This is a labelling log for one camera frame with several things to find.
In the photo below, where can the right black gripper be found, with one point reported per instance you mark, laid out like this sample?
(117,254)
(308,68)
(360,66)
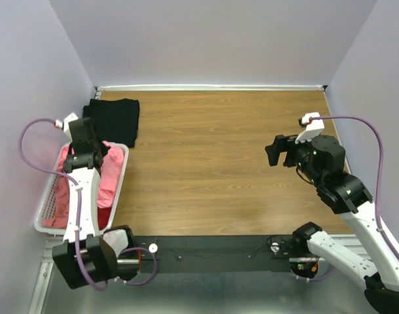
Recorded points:
(281,142)

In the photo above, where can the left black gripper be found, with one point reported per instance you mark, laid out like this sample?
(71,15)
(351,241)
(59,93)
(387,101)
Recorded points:
(104,148)

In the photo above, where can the pink t shirt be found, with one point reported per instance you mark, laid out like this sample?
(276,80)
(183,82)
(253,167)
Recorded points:
(110,174)

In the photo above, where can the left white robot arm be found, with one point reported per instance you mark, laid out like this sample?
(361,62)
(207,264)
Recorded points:
(87,256)

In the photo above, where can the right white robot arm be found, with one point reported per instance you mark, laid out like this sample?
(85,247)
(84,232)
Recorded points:
(322,160)

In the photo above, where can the folded black t shirt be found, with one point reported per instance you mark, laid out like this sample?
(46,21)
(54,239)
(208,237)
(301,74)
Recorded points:
(115,121)

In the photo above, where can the salmon t shirt in basket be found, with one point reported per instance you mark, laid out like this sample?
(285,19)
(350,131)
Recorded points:
(56,211)

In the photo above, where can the red t shirt in basket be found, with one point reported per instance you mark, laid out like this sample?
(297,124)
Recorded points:
(104,216)

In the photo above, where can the white plastic laundry basket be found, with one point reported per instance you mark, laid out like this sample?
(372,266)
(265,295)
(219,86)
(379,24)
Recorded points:
(38,219)

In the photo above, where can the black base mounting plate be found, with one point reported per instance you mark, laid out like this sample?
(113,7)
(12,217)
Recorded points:
(218,254)

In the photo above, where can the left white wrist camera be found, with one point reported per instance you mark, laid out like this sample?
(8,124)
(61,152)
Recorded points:
(63,125)

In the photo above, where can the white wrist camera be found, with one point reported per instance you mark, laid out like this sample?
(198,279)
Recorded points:
(313,126)
(63,125)

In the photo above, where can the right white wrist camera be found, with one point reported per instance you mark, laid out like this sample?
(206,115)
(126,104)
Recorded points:
(313,126)

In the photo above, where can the aluminium frame rail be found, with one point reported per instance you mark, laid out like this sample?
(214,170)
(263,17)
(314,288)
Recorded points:
(210,87)

